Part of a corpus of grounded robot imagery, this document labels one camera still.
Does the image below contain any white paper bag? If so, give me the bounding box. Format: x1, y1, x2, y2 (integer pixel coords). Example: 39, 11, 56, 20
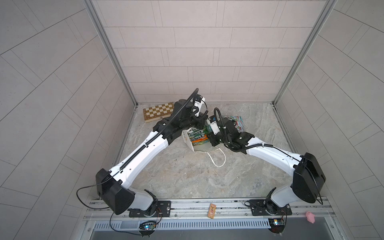
182, 127, 227, 168

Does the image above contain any green spring tea candy bag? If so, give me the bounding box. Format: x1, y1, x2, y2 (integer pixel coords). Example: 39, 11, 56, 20
187, 127, 209, 138

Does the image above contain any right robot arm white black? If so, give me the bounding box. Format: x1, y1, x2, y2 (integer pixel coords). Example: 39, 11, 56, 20
207, 119, 326, 212

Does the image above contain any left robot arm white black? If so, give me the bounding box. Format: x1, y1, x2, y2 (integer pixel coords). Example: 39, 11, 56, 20
96, 95, 208, 215

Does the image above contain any orange fruit candy bag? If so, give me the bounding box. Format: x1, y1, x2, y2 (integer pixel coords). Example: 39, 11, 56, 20
191, 135, 210, 146

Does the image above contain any wooden chessboard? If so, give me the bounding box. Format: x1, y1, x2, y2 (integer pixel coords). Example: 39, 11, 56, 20
143, 103, 174, 123

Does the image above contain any right controller board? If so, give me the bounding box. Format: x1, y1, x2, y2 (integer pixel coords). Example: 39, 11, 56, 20
268, 218, 286, 234

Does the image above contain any left controller board with LED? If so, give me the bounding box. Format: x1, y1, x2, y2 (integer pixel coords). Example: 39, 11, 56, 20
139, 221, 157, 237

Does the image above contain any aluminium front rail frame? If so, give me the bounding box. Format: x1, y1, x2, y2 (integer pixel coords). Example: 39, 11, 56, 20
81, 197, 336, 221

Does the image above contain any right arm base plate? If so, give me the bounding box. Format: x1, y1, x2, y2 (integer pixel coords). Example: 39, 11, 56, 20
245, 199, 293, 216

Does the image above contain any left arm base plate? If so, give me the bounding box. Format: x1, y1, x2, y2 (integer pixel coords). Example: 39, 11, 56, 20
129, 200, 172, 218

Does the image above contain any pink pig toy on rail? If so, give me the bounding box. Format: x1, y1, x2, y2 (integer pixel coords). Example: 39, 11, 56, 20
305, 212, 316, 224

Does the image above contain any black cable left base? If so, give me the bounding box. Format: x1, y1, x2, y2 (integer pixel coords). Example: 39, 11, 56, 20
108, 209, 142, 237

